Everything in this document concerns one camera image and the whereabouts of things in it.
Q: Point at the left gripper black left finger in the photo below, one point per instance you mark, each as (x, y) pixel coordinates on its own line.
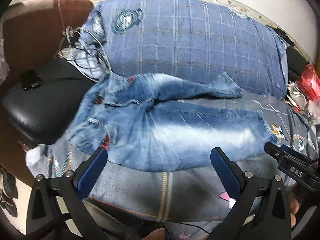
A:
(55, 209)

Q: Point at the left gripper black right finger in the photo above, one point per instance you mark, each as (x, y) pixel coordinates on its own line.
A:
(261, 209)

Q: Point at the blue denim jeans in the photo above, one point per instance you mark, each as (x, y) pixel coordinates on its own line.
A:
(150, 125)

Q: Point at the person's right hand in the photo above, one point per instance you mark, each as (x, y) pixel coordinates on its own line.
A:
(294, 208)

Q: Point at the person's left hand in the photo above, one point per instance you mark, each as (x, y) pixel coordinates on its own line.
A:
(158, 234)

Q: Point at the white cloth scrap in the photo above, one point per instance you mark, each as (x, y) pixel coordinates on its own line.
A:
(41, 160)

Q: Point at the red plastic bag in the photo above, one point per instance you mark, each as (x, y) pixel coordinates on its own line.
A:
(309, 83)

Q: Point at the brown upholstered headboard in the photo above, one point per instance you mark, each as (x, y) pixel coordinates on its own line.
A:
(32, 36)

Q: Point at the blue plaid pillow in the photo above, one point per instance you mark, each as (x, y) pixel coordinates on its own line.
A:
(190, 39)

